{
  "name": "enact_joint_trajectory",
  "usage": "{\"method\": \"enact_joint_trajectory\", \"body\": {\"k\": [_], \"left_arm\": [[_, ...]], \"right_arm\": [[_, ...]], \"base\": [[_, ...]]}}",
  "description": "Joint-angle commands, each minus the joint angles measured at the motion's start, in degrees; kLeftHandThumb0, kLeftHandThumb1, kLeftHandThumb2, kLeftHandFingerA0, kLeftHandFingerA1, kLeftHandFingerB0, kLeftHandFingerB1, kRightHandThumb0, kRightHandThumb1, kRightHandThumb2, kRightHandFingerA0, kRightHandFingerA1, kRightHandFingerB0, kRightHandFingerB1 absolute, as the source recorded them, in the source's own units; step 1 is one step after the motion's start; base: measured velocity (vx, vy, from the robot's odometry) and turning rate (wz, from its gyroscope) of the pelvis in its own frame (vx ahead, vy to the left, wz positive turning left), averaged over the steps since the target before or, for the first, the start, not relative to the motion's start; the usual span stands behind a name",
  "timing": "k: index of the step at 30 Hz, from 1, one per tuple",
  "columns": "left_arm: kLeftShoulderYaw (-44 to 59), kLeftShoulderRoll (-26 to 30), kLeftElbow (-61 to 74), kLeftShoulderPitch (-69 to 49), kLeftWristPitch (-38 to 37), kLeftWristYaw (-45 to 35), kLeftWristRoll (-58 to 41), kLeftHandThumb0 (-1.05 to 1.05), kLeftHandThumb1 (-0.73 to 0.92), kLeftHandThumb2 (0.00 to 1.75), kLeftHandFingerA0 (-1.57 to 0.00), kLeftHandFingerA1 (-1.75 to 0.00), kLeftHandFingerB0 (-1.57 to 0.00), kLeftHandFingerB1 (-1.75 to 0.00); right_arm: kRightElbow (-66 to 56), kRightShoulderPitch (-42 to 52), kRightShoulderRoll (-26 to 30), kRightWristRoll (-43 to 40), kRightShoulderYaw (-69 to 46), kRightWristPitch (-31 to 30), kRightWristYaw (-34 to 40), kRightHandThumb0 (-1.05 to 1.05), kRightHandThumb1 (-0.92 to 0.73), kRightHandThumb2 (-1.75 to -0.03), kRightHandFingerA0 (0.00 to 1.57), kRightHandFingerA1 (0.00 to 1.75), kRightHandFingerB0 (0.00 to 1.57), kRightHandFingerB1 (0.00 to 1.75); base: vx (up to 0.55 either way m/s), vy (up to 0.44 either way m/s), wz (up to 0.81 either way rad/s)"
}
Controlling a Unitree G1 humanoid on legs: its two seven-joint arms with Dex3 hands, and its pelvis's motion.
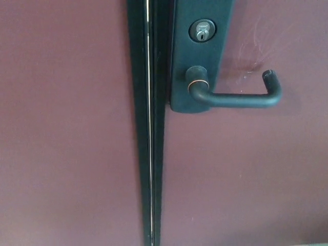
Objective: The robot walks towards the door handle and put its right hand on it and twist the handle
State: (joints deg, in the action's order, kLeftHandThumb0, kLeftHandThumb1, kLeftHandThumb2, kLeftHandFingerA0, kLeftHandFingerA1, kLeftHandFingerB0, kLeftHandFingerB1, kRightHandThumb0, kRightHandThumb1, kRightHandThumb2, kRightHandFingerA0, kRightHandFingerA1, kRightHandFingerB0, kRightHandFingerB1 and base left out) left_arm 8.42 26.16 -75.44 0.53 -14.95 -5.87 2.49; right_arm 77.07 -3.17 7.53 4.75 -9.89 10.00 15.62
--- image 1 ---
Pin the black door edge strip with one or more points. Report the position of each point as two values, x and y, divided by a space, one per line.
159 102
139 102

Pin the silver lock cylinder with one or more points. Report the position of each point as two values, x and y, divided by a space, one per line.
202 30

